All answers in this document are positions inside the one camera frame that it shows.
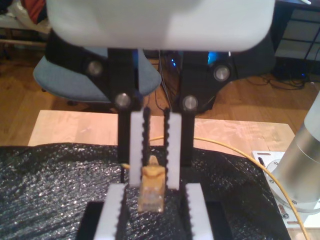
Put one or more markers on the grey-blue office chair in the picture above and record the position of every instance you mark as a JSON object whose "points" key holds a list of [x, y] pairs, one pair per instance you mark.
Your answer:
{"points": [[75, 85]]}

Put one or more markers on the black bubble wrap mat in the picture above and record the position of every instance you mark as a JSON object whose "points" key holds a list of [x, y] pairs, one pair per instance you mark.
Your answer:
{"points": [[50, 187]]}

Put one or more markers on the black shelf unit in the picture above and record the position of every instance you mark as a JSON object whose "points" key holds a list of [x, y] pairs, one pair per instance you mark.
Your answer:
{"points": [[300, 30]]}

